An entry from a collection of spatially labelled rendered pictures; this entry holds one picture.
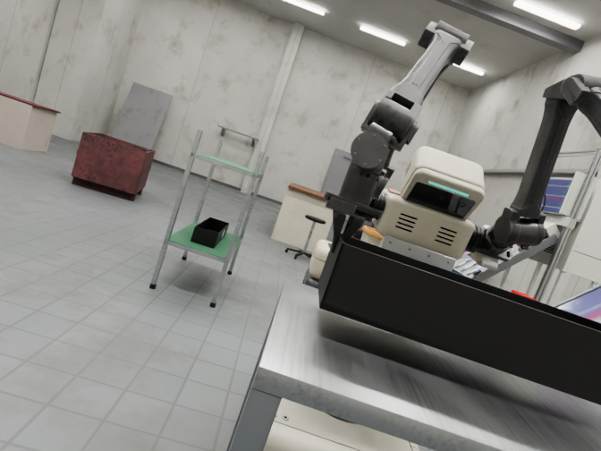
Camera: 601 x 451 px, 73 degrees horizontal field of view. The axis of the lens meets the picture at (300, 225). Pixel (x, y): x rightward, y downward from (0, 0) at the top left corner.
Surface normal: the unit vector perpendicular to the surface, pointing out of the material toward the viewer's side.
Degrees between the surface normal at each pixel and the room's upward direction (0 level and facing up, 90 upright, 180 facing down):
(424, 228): 98
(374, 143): 89
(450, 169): 43
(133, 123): 73
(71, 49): 90
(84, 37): 90
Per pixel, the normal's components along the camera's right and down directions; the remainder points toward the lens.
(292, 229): 0.00, 0.12
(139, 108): 0.13, -0.14
